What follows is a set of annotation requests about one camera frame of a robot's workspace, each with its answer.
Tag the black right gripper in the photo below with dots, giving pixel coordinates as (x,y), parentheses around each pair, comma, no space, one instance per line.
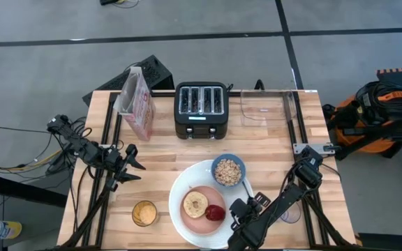
(244,219)

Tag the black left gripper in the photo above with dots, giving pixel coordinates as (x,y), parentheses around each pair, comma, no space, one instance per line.
(108,160)

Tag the dark spoon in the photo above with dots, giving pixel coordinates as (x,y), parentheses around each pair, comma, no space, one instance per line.
(245,188)

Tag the toasted bagel half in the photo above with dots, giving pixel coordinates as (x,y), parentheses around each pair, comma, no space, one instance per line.
(190,205)

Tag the pink strawberry yogurt cereal box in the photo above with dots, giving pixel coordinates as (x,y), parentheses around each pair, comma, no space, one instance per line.
(136,104)

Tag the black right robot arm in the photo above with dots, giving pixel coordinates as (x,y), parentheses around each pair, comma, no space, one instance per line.
(281,202)

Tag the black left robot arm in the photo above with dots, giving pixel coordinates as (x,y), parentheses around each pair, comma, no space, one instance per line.
(79,144)

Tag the red strawberry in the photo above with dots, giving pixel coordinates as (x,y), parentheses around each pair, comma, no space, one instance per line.
(215,212)

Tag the clear plastic cup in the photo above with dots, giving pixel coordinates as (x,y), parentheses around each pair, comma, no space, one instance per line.
(293,218)

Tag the glass of orange juice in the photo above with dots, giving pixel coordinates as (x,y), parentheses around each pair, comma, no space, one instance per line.
(144,213)

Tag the blue-grey bowl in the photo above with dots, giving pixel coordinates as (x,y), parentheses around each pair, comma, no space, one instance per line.
(213,166)

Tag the pink plate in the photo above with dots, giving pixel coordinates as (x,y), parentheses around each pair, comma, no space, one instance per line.
(201,224)

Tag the white round plate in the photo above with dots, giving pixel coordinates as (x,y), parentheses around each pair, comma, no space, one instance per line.
(183,181)

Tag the black four-slot toaster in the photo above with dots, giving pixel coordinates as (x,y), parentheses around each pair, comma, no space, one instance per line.
(201,111)

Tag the black perforated metal box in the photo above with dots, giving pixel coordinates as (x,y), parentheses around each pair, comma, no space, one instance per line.
(145,75)

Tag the clear plastic container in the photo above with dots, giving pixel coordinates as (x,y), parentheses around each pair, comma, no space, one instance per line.
(267,108)

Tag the black floor beam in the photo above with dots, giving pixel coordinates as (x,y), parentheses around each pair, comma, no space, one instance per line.
(23,190)

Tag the black clamp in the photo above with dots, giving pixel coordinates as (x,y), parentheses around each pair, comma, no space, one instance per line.
(259,84)

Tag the white and yellow bottle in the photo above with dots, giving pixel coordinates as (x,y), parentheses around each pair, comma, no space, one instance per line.
(10,230)

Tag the black yellow hazard-striped platform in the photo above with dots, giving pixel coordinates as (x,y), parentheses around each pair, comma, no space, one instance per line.
(401,75)
(389,242)

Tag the orange and black vacuum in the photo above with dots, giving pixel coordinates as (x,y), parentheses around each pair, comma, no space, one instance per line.
(372,115)

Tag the black floor device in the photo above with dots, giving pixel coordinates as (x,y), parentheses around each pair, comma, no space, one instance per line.
(107,1)

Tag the silver metal bracket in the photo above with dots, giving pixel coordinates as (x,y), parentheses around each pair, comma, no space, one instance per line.
(312,148)

